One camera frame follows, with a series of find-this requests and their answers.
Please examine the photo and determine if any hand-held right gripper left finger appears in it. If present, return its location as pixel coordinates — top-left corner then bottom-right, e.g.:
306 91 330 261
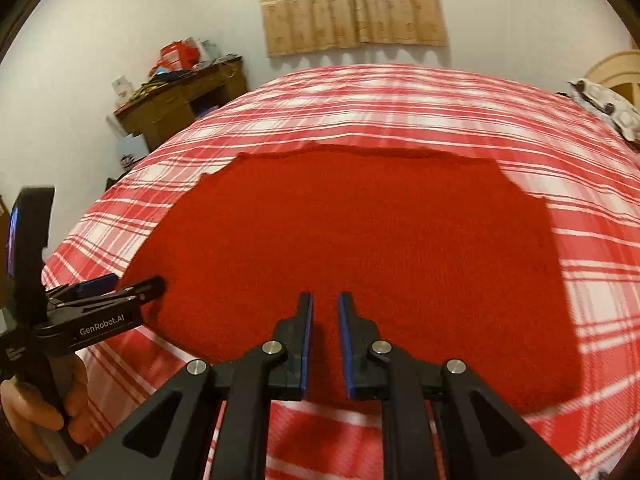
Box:
65 291 315 480

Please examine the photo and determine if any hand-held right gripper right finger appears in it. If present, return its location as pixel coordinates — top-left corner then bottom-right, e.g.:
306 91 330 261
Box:
337 291 583 480

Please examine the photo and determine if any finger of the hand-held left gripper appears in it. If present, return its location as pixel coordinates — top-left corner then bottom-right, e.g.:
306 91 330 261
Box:
50 276 167 313
47 274 118 303

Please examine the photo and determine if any red embroidered knit sweater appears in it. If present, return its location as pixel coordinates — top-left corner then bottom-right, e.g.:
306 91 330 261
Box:
120 142 583 416

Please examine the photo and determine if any person's left hand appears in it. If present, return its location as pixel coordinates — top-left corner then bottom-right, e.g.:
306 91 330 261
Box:
0 347 91 463

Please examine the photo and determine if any brown wooden desk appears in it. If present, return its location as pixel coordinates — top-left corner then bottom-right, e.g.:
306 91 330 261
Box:
114 57 250 153

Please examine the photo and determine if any white card box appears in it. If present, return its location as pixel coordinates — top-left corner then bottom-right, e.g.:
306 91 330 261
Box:
111 76 132 106

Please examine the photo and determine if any red gift bag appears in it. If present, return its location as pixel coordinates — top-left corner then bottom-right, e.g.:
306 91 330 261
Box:
159 40 201 71

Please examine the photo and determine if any pale translucent bag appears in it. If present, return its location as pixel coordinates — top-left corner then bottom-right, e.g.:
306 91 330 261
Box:
192 37 218 63

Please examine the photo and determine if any red plaid bed sheet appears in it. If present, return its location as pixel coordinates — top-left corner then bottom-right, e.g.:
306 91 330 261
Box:
40 62 640 480

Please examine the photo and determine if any beige patterned curtain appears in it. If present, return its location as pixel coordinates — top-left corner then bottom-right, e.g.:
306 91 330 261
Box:
256 0 448 58

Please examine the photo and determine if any grey patterned pillow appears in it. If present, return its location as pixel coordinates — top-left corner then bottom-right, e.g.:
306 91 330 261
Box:
567 77 640 143

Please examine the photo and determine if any cream wooden headboard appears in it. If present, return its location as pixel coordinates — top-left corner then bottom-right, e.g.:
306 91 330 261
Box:
585 50 640 106

